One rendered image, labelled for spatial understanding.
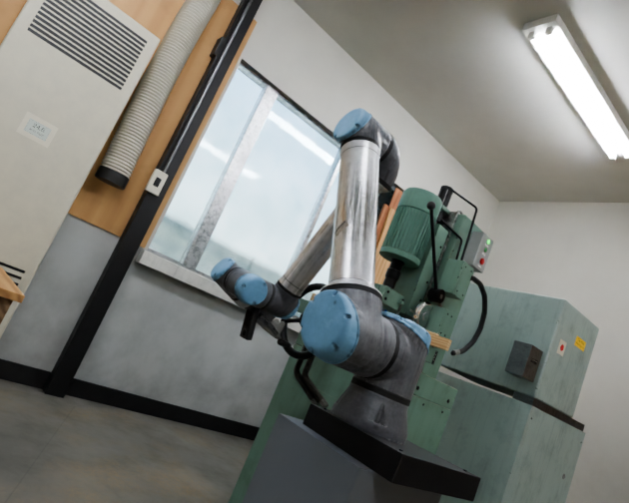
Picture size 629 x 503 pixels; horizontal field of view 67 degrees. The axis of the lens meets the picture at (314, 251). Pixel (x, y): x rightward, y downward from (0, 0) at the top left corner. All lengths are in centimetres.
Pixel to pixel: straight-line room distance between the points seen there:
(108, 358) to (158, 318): 33
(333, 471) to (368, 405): 17
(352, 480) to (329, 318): 32
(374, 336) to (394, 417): 21
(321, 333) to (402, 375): 24
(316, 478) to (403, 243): 114
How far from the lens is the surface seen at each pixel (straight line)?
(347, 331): 100
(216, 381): 319
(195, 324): 302
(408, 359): 116
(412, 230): 201
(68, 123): 247
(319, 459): 112
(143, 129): 266
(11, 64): 248
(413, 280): 208
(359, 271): 111
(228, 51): 305
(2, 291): 172
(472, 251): 223
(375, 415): 116
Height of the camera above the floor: 73
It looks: 10 degrees up
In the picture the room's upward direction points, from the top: 23 degrees clockwise
